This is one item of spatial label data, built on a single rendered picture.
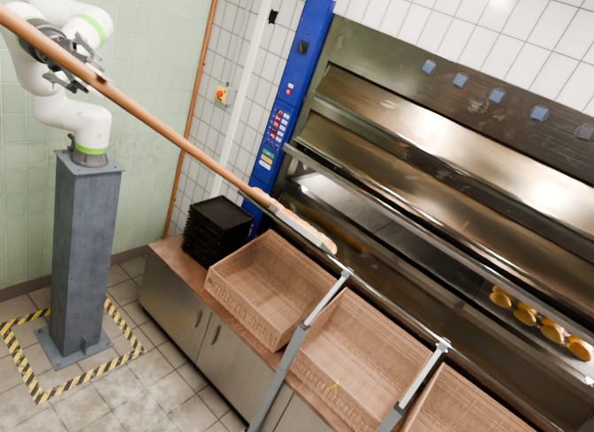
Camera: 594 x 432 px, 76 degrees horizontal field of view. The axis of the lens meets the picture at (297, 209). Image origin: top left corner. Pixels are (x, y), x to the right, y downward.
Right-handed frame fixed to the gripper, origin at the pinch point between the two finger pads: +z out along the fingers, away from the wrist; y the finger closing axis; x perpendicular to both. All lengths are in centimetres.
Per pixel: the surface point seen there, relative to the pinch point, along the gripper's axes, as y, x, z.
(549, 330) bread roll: -31, -159, 122
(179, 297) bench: 75, -140, -35
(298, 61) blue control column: -70, -110, -46
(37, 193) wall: 72, -90, -119
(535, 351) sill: -18, -148, 120
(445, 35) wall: -102, -94, 19
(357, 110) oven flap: -64, -116, -3
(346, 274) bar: 4, -116, 41
